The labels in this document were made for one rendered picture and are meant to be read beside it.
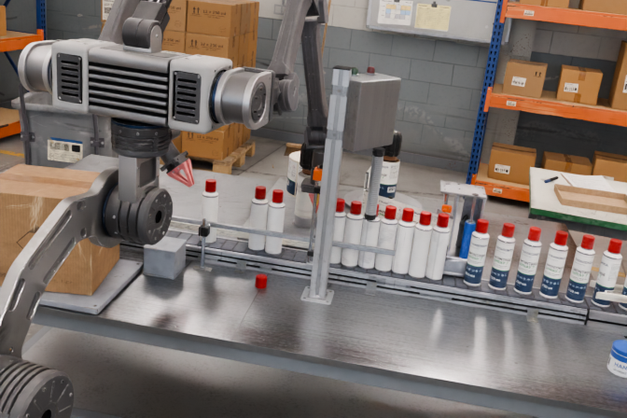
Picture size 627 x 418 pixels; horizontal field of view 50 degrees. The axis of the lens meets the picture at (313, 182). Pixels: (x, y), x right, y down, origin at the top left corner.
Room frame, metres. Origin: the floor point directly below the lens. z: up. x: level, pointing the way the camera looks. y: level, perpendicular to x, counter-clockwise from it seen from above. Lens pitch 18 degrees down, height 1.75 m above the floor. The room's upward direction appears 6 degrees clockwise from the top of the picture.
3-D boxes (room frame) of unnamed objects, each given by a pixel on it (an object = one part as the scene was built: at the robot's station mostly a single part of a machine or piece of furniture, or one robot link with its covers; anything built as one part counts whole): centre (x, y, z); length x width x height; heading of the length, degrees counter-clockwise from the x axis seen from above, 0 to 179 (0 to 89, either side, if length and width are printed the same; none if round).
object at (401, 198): (2.50, -0.28, 0.89); 0.31 x 0.31 x 0.01
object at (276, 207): (1.94, 0.10, 0.98); 0.05 x 0.05 x 0.20
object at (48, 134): (4.28, 1.57, 0.48); 0.89 x 0.63 x 0.96; 4
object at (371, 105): (1.83, -0.12, 1.38); 0.17 x 0.10 x 0.19; 137
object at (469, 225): (1.91, -0.48, 0.98); 0.03 x 0.03 x 0.16
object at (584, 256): (1.82, -0.80, 0.98); 0.05 x 0.05 x 0.20
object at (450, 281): (1.93, -0.02, 0.86); 1.65 x 0.08 x 0.04; 82
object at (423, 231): (1.88, -0.34, 0.98); 0.05 x 0.05 x 0.20
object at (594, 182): (3.38, -1.39, 0.81); 0.38 x 0.36 x 0.02; 75
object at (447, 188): (1.97, -0.46, 1.14); 0.14 x 0.11 x 0.01; 82
